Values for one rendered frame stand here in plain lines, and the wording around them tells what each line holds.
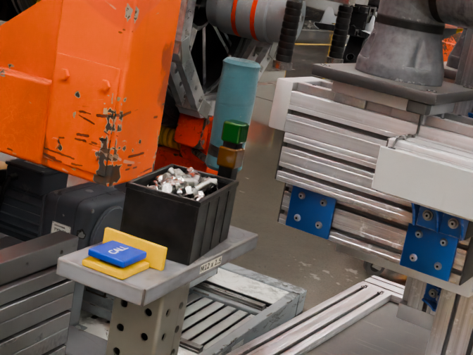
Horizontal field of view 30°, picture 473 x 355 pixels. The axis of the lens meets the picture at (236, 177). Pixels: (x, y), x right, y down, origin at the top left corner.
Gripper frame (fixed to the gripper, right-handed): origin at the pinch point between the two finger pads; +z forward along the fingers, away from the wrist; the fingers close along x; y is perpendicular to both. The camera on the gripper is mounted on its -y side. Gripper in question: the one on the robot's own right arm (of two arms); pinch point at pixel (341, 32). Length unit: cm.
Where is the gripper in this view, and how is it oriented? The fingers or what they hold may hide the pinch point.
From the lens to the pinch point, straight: 226.8
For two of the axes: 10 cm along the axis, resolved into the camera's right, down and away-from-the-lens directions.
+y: 1.8, -9.5, -2.4
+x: 8.8, 2.6, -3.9
